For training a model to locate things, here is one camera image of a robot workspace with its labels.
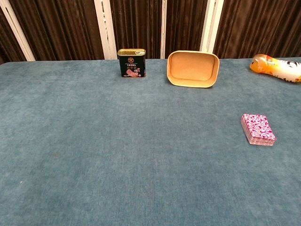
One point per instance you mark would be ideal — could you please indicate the pink patterned card deck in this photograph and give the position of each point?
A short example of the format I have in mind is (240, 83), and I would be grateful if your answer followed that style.
(258, 127)

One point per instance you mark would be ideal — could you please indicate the dark luncheon meat can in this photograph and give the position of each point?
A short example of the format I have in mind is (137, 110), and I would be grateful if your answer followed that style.
(131, 63)

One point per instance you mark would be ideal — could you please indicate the kraft paper bowl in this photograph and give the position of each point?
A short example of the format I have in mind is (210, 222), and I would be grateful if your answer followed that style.
(192, 68)

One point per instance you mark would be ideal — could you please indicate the dark brown curtain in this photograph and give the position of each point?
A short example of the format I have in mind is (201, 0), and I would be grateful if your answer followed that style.
(58, 28)

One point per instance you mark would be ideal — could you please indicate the orange drink bottle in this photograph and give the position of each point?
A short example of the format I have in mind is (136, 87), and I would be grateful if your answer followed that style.
(277, 68)

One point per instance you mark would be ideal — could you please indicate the thin white frame post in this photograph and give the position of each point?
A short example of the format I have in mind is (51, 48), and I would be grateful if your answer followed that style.
(163, 28)

